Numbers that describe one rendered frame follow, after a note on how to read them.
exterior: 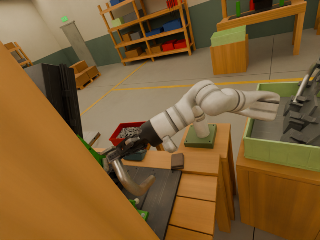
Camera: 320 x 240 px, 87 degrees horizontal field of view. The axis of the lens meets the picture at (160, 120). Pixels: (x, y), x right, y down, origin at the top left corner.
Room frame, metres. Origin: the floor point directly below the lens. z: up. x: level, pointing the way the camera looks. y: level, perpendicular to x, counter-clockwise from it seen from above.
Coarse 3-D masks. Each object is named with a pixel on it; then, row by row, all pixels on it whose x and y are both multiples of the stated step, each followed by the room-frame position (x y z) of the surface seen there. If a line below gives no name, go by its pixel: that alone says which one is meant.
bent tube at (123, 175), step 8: (104, 152) 0.38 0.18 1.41; (120, 160) 0.37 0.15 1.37; (120, 168) 0.34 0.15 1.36; (120, 176) 0.33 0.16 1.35; (128, 176) 0.33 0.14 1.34; (152, 176) 0.45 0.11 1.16; (128, 184) 0.31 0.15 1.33; (136, 184) 0.32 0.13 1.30; (144, 184) 0.36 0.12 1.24; (136, 192) 0.31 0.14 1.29; (144, 192) 0.33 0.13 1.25
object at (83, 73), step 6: (84, 60) 7.54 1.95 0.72; (72, 66) 7.17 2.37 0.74; (78, 66) 7.21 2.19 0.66; (84, 66) 7.42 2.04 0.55; (78, 72) 7.11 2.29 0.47; (84, 72) 6.81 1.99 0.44; (90, 72) 7.02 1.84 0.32; (96, 72) 7.24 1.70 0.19; (78, 78) 6.46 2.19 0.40; (84, 78) 6.68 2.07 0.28; (90, 78) 6.90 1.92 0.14; (96, 78) 7.09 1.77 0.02; (78, 84) 6.44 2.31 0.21
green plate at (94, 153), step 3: (78, 135) 0.79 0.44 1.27; (81, 138) 0.79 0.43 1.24; (81, 141) 0.78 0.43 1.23; (84, 141) 0.79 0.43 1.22; (84, 144) 0.78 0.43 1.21; (87, 144) 0.78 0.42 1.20; (87, 147) 0.77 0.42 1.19; (90, 147) 0.78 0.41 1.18; (90, 150) 0.77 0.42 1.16; (93, 150) 0.78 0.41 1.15; (93, 153) 0.76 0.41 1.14; (96, 153) 0.77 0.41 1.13; (93, 156) 0.75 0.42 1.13; (96, 156) 0.76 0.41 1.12; (96, 159) 0.75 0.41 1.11; (99, 162) 0.74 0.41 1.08
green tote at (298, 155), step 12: (264, 84) 1.04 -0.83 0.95; (276, 84) 0.99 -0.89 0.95; (288, 84) 0.94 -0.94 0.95; (288, 96) 0.93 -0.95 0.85; (252, 120) 0.81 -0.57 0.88; (252, 144) 0.60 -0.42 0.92; (264, 144) 0.56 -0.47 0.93; (276, 144) 0.52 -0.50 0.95; (288, 144) 0.49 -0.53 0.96; (300, 144) 0.47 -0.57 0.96; (252, 156) 0.60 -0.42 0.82; (264, 156) 0.56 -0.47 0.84; (276, 156) 0.52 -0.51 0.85; (288, 156) 0.49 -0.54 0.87; (300, 156) 0.46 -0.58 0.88; (312, 156) 0.43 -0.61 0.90; (300, 168) 0.45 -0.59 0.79; (312, 168) 0.42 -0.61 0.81
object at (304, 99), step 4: (296, 96) 0.72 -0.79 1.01; (300, 96) 0.70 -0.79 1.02; (308, 96) 0.67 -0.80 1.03; (300, 100) 0.69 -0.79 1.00; (304, 100) 0.68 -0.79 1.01; (308, 100) 0.66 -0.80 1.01; (292, 112) 0.67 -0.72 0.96; (292, 116) 0.65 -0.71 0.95; (296, 116) 0.65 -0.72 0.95; (300, 116) 0.62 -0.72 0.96
